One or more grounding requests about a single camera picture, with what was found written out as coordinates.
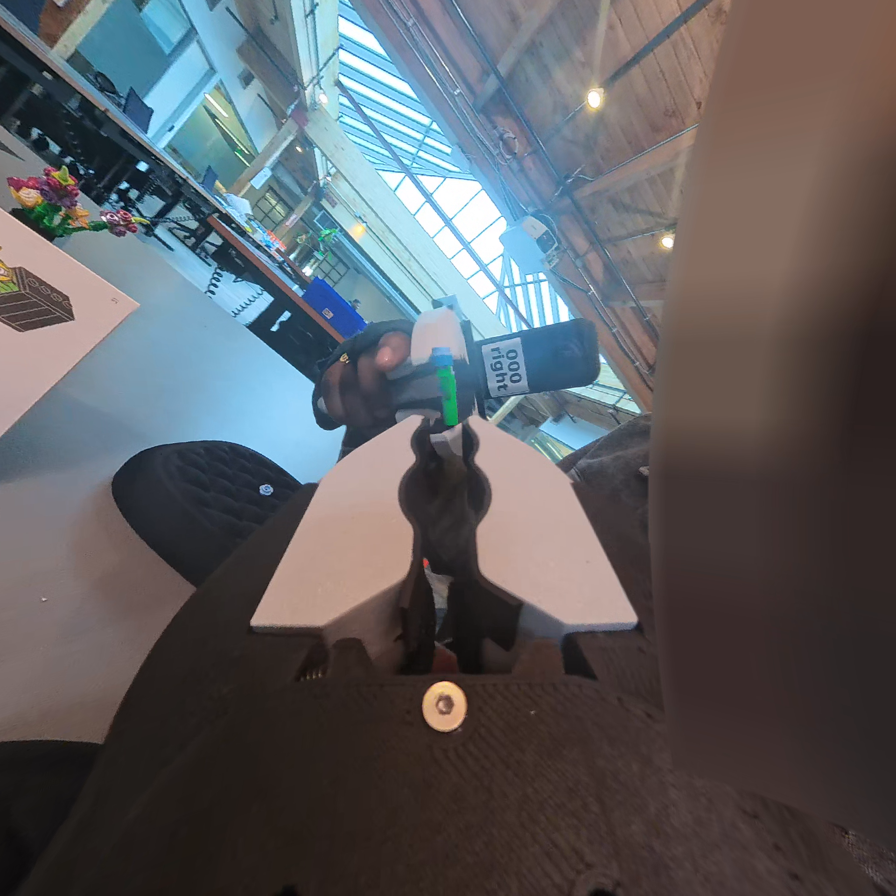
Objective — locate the lego flower bouquet black pot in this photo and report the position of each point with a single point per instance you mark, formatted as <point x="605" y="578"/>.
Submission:
<point x="49" y="203"/>

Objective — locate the white instruction booklet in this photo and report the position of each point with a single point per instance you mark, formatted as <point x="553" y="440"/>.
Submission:
<point x="56" y="329"/>

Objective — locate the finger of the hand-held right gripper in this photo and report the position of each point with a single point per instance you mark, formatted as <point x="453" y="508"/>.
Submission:
<point x="430" y="332"/>
<point x="416" y="392"/>

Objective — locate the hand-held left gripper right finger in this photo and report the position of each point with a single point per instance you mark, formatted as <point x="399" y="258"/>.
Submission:
<point x="546" y="553"/>

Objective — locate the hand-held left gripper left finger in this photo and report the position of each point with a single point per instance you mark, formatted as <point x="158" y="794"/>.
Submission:
<point x="343" y="553"/>

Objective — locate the orange edged table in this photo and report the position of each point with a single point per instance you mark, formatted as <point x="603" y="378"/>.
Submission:
<point x="287" y="322"/>

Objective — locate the person's right hand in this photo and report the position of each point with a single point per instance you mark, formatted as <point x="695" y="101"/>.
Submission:
<point x="364" y="392"/>

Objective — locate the white ceiling projector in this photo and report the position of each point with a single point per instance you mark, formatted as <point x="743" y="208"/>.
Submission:
<point x="528" y="241"/>

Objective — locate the blue storage crate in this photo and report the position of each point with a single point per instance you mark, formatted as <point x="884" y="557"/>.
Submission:
<point x="336" y="308"/>

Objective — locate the green lego flower stem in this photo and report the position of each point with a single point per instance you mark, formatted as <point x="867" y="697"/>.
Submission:
<point x="448" y="395"/>

